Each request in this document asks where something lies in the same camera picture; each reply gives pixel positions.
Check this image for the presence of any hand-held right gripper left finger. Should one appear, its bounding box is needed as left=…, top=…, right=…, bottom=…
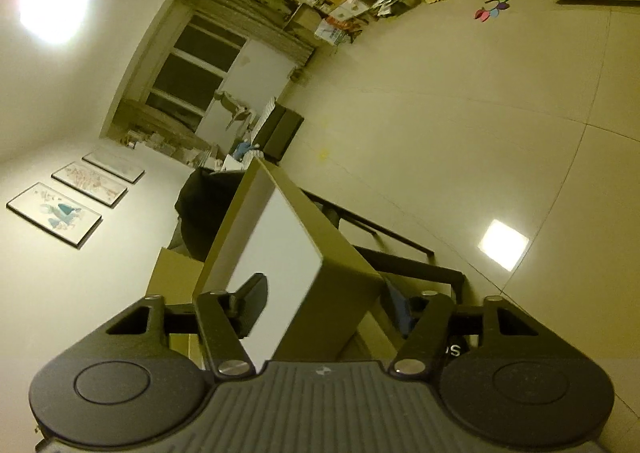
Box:
left=75, top=273, right=271, bottom=378

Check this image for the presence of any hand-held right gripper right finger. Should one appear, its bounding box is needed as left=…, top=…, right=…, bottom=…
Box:
left=384, top=283, right=571, bottom=378

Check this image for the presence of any beige box lid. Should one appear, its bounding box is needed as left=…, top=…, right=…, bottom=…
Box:
left=192, top=157, right=385, bottom=369

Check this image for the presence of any beige cardboard box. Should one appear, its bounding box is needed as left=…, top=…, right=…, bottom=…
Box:
left=144, top=247, right=401, bottom=374

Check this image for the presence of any black chair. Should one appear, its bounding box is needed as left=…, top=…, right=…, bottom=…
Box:
left=174, top=167, right=246, bottom=261

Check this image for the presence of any grey green sofa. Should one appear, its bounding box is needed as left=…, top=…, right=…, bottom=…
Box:
left=250, top=100, right=306, bottom=165

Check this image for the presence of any window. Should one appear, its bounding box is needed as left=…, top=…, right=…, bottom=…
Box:
left=145, top=13, right=248, bottom=121

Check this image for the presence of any beige curtain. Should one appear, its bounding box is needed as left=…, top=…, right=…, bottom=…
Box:
left=190, top=0, right=316, bottom=64

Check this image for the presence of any colourful floor toy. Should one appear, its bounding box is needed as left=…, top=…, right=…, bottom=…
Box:
left=474, top=0, right=516, bottom=23

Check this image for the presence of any black chair frame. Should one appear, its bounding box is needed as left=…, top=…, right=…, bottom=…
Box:
left=300, top=188, right=467, bottom=319

